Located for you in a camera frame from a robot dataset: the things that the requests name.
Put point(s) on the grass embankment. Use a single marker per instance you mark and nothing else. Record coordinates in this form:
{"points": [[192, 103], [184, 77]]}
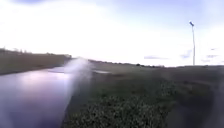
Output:
{"points": [[23, 61]]}

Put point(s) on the tall street lamp pole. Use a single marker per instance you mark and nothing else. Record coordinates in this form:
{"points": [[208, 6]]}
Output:
{"points": [[193, 43]]}

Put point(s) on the grey asphalt path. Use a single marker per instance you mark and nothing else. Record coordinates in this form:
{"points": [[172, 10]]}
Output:
{"points": [[30, 96]]}

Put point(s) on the distant row of trees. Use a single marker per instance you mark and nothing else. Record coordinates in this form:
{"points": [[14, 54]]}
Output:
{"points": [[126, 63]]}

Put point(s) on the green grass field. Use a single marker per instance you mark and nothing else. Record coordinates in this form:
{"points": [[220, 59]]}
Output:
{"points": [[133, 96]]}

